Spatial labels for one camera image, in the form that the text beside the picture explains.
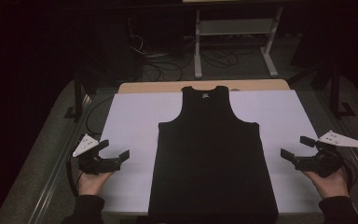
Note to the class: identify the white table board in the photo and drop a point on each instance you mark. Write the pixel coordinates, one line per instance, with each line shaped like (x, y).
(130, 124)

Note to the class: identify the black metal stand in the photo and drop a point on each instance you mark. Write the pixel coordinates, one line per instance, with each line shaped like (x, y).
(78, 93)
(335, 90)

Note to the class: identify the person's left hand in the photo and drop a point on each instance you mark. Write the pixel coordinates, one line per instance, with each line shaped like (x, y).
(91, 183)

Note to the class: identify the black tank top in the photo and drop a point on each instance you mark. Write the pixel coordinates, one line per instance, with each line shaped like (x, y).
(213, 155)

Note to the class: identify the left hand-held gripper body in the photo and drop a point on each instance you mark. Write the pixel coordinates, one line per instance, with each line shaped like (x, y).
(94, 163)

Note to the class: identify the white metal table frame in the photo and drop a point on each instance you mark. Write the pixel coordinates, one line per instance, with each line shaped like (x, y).
(236, 27)

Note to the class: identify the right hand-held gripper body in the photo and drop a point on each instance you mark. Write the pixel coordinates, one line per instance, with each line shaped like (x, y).
(320, 163)

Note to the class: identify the person's right hand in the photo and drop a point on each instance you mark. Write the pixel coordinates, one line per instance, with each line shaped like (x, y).
(331, 185)

